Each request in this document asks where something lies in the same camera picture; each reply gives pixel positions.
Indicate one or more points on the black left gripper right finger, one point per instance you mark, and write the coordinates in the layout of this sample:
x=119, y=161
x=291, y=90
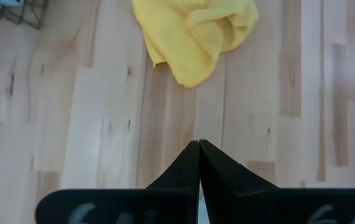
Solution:
x=242, y=202

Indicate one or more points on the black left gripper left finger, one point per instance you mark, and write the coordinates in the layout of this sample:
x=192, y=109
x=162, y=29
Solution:
x=171, y=205

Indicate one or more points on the yellow microfiber towel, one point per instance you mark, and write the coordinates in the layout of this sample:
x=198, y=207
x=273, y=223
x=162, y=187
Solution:
x=196, y=40

